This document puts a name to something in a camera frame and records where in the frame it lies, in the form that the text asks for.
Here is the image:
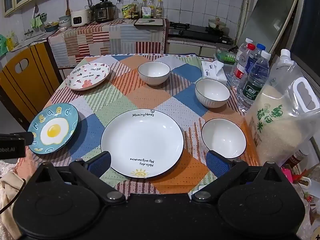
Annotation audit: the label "wooden chair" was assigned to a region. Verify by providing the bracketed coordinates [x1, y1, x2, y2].
[0, 42, 63, 130]

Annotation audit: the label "white tissue pack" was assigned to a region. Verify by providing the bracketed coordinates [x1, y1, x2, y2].
[201, 60, 228, 80]

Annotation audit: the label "green plastic bag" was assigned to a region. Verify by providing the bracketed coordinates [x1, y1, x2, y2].
[0, 34, 19, 55]

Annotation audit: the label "white ribbed bowl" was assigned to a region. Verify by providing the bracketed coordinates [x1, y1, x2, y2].
[195, 79, 231, 109]
[201, 118, 247, 159]
[137, 61, 171, 86]

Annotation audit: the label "patchwork checked tablecloth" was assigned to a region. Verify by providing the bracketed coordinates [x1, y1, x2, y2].
[14, 53, 260, 198]

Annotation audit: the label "white lower cabinet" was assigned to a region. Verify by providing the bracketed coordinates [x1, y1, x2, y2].
[166, 39, 218, 58]

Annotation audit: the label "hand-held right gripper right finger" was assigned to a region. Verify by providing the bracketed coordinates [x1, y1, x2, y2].
[191, 150, 288, 204]

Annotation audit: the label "white rice cooker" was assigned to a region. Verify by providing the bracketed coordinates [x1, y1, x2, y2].
[71, 8, 92, 27]

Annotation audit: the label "pale green stacked bowls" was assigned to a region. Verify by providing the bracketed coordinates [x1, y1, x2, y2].
[59, 15, 72, 28]

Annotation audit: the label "clear bag of rice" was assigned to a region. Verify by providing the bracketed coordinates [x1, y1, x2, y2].
[244, 49, 320, 167]

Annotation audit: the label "striped patchwork counter cloth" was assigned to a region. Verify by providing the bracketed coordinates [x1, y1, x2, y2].
[48, 19, 167, 67]

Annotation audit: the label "blue label water bottle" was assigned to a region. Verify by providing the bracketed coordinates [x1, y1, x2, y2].
[246, 43, 265, 75]

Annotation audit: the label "large white sun print plate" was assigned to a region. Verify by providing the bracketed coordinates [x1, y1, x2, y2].
[100, 109, 185, 179]

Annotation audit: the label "blue bowl with utensils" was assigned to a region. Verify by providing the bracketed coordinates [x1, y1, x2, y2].
[44, 22, 60, 32]

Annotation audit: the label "dark oil bottle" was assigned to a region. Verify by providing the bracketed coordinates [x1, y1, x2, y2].
[130, 0, 140, 19]

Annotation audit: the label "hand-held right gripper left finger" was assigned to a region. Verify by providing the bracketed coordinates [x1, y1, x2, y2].
[31, 151, 127, 204]

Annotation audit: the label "black pressure cooker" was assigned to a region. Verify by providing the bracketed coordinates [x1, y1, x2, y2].
[94, 0, 116, 23]

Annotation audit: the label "pale green cooking pot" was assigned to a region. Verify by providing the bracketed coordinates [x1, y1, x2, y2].
[208, 17, 227, 30]

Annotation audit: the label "green hanging cloth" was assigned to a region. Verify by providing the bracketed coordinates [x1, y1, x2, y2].
[30, 14, 47, 28]

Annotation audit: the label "black gas stove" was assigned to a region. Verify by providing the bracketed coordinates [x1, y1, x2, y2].
[168, 22, 233, 44]

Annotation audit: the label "beige cloth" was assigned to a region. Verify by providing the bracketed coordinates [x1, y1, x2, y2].
[0, 171, 27, 230]

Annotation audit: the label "black rimmed cutting board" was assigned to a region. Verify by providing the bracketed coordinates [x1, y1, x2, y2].
[134, 18, 164, 27]

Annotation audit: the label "green label water bottle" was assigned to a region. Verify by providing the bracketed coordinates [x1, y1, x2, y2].
[237, 51, 271, 112]

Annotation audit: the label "clear white cap water bottle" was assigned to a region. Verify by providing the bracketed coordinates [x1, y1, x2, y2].
[235, 38, 254, 63]

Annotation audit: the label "white pink floral plate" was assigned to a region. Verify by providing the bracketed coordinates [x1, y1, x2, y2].
[65, 62, 111, 91]

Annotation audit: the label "white fuzzy cloth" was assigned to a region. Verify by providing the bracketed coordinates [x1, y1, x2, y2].
[0, 160, 18, 178]

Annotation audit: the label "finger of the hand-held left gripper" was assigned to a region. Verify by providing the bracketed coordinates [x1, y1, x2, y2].
[0, 132, 34, 146]

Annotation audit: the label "red label water bottle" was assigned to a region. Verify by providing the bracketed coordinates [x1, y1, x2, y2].
[230, 43, 256, 88]

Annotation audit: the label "blue fried egg plate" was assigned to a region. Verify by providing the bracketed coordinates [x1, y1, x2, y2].
[27, 103, 79, 155]

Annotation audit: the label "grey metal panel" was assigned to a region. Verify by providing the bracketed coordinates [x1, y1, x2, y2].
[236, 0, 300, 55]

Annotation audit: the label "vertical wall pipe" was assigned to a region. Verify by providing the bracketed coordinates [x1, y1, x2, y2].
[239, 0, 250, 45]

